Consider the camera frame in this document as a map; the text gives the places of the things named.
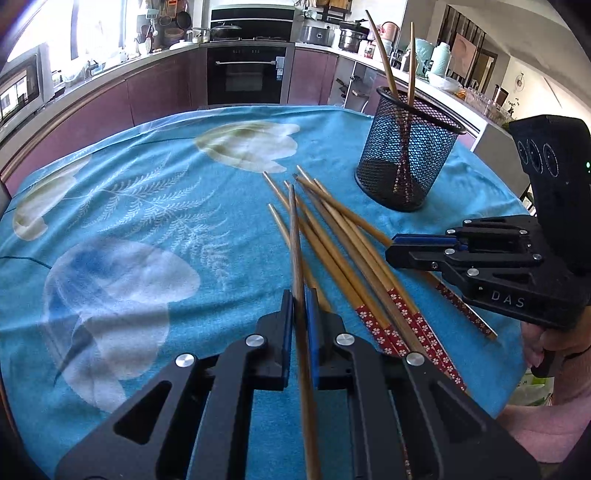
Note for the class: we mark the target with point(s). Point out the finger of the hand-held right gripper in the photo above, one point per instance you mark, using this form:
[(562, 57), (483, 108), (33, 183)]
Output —
[(425, 239), (415, 258)]

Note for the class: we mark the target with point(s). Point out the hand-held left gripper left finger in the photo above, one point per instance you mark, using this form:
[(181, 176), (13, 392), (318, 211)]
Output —
[(288, 332)]

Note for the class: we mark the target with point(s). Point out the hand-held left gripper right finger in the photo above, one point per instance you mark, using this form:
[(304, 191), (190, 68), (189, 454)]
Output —
[(314, 341)]

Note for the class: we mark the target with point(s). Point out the slender bamboo chopstick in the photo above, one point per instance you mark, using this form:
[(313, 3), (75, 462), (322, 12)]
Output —
[(383, 55), (299, 277)]

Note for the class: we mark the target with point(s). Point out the bundle of wooden chopsticks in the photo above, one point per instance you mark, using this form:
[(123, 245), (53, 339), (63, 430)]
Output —
[(401, 318)]

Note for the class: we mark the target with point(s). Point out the black mesh utensil holder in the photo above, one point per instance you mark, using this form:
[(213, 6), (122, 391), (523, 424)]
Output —
[(429, 152)]

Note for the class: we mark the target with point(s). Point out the person's right hand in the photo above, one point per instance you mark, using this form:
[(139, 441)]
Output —
[(535, 341)]

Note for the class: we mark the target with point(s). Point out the wooden chair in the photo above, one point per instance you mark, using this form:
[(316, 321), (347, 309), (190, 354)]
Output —
[(529, 201)]

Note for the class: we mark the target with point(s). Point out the white bowl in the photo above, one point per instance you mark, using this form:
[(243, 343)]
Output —
[(445, 82)]

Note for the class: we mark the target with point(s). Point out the blue floral tablecloth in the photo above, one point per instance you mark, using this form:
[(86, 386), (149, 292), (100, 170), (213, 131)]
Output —
[(161, 207)]

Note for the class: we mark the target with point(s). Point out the white green plastic bag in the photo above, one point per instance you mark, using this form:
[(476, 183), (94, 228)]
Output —
[(535, 392)]

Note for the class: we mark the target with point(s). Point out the mint green thermos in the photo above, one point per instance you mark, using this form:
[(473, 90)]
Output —
[(441, 60)]

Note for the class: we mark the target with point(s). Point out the mint green jug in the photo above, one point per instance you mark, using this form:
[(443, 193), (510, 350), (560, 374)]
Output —
[(424, 55)]

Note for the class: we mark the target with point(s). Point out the steel pressure cooker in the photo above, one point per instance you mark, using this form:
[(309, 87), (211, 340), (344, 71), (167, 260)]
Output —
[(353, 39)]

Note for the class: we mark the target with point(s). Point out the pink clothing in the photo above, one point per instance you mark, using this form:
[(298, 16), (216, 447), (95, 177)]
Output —
[(554, 429)]

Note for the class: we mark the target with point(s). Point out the silver rice cooker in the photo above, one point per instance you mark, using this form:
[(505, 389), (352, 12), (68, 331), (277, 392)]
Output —
[(316, 36)]

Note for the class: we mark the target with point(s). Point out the built-in black oven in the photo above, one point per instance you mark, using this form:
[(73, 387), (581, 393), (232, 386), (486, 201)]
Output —
[(244, 76)]

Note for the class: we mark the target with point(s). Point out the black range hood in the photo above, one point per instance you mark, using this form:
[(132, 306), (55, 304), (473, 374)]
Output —
[(251, 23)]

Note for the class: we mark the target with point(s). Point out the purple kitchen cabinets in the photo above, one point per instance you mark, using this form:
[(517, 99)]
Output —
[(157, 87)]

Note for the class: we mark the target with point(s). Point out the black wok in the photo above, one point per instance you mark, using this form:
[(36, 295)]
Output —
[(225, 31)]

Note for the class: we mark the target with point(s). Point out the kitchen window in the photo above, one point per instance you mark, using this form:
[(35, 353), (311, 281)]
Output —
[(92, 27)]

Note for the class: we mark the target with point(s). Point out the silver microwave oven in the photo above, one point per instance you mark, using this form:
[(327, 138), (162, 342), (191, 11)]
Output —
[(21, 87)]

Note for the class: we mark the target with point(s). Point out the small wall fan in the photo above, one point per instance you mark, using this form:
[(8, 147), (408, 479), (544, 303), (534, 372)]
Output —
[(520, 81)]

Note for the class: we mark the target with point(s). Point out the framed wall picture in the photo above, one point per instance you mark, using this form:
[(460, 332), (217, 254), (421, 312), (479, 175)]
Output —
[(464, 55)]

